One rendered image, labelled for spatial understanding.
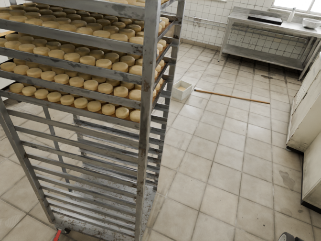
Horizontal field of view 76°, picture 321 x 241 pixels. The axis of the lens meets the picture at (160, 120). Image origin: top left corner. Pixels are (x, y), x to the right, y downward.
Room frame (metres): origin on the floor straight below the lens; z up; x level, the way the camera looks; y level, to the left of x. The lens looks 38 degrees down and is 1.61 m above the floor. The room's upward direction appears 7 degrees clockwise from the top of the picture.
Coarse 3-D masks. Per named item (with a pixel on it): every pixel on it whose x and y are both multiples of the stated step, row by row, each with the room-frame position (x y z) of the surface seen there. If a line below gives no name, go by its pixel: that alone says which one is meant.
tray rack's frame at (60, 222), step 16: (0, 96) 0.64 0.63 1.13; (0, 112) 0.62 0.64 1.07; (48, 112) 0.86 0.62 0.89; (16, 144) 0.62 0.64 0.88; (32, 176) 0.62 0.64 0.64; (80, 176) 0.99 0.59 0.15; (80, 192) 0.85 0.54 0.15; (112, 192) 0.89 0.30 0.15; (144, 192) 0.92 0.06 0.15; (48, 208) 0.63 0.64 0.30; (80, 208) 0.73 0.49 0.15; (128, 208) 0.77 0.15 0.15; (144, 208) 0.79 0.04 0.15; (64, 224) 0.61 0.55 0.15; (80, 224) 0.62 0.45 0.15; (128, 224) 0.66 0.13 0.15; (144, 224) 0.67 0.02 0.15; (112, 240) 0.55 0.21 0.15; (128, 240) 0.56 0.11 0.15
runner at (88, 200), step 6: (42, 186) 0.64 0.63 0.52; (48, 186) 0.66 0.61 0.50; (54, 192) 0.63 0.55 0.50; (60, 192) 0.62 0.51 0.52; (66, 192) 0.64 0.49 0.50; (78, 198) 0.60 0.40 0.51; (84, 198) 0.60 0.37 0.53; (90, 198) 0.62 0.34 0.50; (96, 204) 0.59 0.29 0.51; (102, 204) 0.58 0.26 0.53; (108, 204) 0.60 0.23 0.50; (114, 210) 0.57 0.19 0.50; (120, 210) 0.56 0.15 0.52; (126, 210) 0.58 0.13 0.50
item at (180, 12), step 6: (180, 6) 0.96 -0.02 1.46; (180, 12) 0.96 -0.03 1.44; (174, 30) 0.96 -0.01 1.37; (180, 30) 0.96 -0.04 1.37; (174, 36) 0.96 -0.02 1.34; (180, 36) 0.97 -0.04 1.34; (174, 48) 0.96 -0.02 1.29; (174, 54) 0.96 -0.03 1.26; (174, 66) 0.96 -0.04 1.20; (174, 72) 0.96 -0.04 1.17; (168, 84) 0.96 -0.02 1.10; (168, 90) 0.96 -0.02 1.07; (168, 102) 0.96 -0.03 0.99; (168, 114) 0.97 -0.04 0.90; (162, 126) 0.96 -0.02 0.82; (162, 138) 0.96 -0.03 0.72; (156, 174) 0.96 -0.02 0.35; (156, 180) 0.96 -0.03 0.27
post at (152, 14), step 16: (160, 0) 0.53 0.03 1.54; (144, 32) 0.52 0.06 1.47; (144, 48) 0.51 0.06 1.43; (144, 64) 0.51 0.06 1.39; (144, 80) 0.51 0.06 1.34; (144, 96) 0.51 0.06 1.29; (144, 112) 0.51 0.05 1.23; (144, 128) 0.51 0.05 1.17; (144, 144) 0.51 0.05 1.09; (144, 160) 0.51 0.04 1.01; (144, 176) 0.52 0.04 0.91
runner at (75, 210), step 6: (54, 204) 0.64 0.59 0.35; (60, 204) 0.66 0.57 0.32; (72, 210) 0.62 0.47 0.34; (78, 210) 0.63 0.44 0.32; (90, 216) 0.60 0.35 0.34; (96, 216) 0.61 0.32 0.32; (108, 222) 0.57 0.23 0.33; (114, 222) 0.58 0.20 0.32; (120, 222) 0.59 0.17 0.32; (126, 228) 0.56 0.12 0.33; (132, 228) 0.56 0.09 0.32
